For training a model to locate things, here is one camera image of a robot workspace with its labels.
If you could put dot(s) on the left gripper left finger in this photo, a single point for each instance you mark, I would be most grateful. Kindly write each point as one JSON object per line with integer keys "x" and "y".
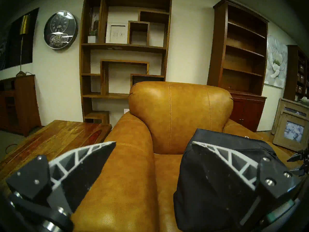
{"x": 79, "y": 171}

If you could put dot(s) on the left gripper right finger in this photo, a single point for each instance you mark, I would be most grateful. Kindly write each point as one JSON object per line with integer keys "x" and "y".
{"x": 241, "y": 180}

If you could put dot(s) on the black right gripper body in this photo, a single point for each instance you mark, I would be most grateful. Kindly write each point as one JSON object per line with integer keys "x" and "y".
{"x": 306, "y": 161}

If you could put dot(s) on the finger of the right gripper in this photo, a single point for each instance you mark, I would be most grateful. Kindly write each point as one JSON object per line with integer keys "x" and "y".
{"x": 297, "y": 171}
{"x": 295, "y": 157}

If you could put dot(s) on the black zippered duffel bag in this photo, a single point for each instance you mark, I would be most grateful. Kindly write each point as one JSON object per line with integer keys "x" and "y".
{"x": 188, "y": 197}

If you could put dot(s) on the open wooden shelf unit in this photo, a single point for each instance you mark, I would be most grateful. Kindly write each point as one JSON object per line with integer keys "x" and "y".
{"x": 104, "y": 76}

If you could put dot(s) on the striped wooden coffee table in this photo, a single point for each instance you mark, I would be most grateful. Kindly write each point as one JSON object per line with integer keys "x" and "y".
{"x": 48, "y": 137}

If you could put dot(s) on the cherry wood hutch bookcase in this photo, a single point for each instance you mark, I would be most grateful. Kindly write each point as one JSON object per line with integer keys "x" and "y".
{"x": 248, "y": 113}

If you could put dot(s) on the dark wooden bookcase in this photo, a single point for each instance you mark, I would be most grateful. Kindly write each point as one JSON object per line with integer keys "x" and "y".
{"x": 289, "y": 72}

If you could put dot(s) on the brown wooden media cabinet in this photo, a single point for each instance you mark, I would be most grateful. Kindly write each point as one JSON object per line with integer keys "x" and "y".
{"x": 26, "y": 103}

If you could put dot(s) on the tan leather armchair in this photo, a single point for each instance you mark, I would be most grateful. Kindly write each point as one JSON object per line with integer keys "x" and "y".
{"x": 178, "y": 113}

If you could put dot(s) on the white flower canvas painting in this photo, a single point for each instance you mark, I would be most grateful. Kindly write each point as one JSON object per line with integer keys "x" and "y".
{"x": 276, "y": 62}

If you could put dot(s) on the small potted plant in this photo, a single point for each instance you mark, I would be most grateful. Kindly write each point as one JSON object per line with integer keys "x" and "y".
{"x": 92, "y": 39}

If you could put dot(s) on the white framed certificate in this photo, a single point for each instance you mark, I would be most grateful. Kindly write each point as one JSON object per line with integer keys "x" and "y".
{"x": 117, "y": 33}

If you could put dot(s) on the gold shade floor lamp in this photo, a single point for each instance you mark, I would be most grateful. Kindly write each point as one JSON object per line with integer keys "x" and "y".
{"x": 24, "y": 23}

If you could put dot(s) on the small rustic picture frame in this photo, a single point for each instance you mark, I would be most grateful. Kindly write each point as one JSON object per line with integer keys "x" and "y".
{"x": 293, "y": 131}

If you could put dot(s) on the large rustic picture frame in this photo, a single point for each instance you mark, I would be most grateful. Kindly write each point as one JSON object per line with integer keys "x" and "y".
{"x": 280, "y": 105}

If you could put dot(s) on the dark zebra wall art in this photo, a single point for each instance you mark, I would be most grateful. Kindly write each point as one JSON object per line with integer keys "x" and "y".
{"x": 12, "y": 47}

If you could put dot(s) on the round black wall clock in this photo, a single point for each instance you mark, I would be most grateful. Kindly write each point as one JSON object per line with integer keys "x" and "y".
{"x": 60, "y": 29}

